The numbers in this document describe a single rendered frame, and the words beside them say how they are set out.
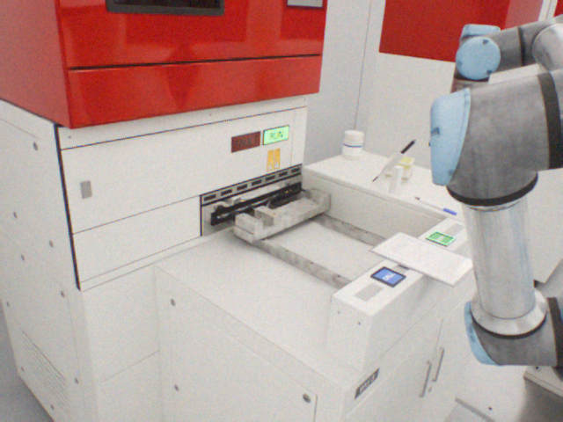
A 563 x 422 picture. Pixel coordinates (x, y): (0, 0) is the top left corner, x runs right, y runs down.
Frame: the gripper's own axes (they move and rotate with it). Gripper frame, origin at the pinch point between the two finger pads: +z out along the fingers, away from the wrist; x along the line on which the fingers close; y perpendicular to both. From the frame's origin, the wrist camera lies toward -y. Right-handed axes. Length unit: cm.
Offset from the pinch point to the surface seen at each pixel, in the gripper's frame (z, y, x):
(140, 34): -29, 54, 49
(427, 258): 14.4, -1.7, 12.2
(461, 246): 15.4, -4.0, -2.1
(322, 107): 45, 207, -227
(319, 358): 29, 5, 43
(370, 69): 16, 206, -300
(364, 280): 14.7, 3.6, 30.7
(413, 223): 20.3, 15.0, -15.1
